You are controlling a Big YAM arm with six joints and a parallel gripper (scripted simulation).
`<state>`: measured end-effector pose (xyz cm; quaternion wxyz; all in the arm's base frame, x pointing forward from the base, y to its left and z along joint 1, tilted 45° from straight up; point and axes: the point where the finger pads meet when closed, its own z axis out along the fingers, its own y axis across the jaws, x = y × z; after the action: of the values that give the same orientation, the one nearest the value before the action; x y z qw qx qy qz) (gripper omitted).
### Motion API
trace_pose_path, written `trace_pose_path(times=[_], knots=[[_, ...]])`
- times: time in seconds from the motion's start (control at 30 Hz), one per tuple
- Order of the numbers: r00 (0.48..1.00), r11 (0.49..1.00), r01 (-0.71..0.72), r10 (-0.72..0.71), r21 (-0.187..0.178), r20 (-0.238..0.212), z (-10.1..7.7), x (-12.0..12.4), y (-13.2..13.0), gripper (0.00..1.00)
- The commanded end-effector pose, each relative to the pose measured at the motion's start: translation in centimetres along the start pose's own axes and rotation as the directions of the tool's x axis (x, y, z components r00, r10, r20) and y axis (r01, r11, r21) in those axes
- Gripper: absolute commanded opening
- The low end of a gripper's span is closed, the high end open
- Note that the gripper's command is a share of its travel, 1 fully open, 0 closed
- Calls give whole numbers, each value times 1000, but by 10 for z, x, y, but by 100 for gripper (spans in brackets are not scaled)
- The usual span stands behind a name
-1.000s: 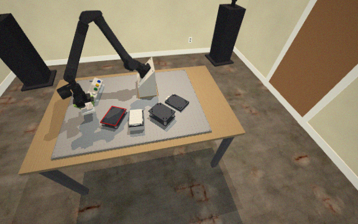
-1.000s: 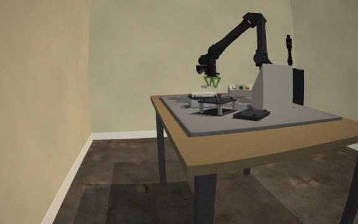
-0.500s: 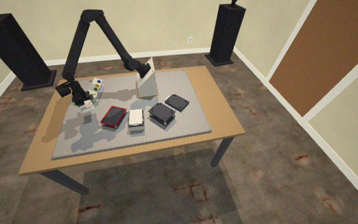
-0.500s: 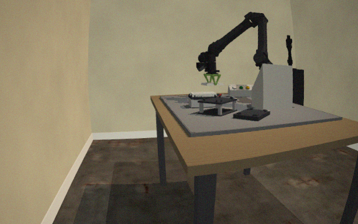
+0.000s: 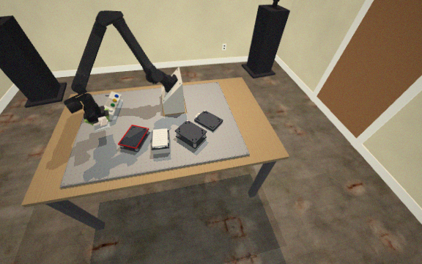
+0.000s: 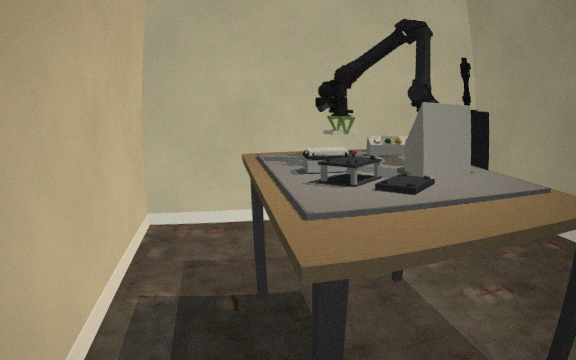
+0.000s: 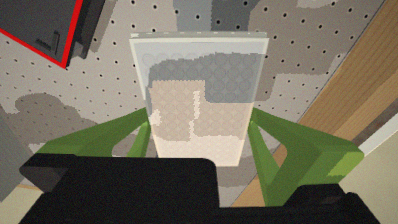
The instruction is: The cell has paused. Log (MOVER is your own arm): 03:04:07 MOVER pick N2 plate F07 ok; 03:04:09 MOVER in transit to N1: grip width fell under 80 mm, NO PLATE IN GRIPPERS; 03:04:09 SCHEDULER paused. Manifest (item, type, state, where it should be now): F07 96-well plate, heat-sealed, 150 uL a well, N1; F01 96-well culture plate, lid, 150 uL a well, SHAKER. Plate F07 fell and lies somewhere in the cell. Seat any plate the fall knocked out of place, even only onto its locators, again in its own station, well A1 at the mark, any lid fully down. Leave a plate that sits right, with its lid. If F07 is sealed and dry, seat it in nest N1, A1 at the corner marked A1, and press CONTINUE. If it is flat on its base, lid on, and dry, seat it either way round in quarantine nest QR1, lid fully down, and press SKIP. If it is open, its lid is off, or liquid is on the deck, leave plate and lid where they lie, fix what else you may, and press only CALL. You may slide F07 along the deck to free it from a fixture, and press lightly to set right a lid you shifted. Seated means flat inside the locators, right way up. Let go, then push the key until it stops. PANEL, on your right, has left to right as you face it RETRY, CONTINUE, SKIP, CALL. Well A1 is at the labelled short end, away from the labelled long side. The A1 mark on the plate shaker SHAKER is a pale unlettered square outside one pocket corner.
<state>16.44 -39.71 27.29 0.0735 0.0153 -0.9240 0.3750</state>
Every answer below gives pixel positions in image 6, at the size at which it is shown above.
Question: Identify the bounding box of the white button panel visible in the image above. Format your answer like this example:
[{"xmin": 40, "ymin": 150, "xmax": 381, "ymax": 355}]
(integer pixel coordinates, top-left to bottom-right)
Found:
[{"xmin": 367, "ymin": 136, "xmax": 408, "ymax": 157}]

